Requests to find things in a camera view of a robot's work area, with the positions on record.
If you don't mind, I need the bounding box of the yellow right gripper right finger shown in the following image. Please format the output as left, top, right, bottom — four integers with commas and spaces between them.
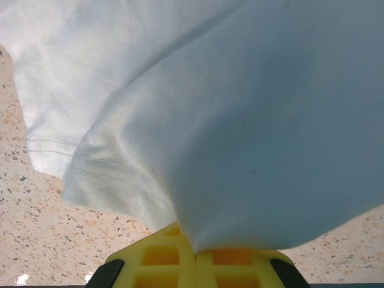
196, 247, 311, 288

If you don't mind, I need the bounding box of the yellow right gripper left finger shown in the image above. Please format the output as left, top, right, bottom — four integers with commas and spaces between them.
85, 221, 197, 288

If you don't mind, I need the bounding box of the white printed t-shirt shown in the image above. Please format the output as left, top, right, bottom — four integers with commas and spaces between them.
0, 0, 384, 253

